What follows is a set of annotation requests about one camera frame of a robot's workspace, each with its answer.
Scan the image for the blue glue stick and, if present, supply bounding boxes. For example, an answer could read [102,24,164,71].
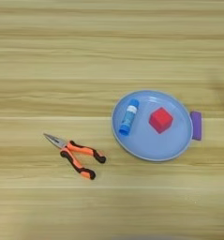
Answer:
[118,98,141,137]

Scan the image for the orange black needle-nose pliers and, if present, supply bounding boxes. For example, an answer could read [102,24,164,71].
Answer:
[42,132,108,181]

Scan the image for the red cube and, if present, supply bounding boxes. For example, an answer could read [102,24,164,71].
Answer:
[148,106,174,135]

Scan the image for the round blue plate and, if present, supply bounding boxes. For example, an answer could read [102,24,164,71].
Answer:
[112,89,194,163]

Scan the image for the purple rectangular block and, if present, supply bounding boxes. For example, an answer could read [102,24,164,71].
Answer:
[189,111,203,142]

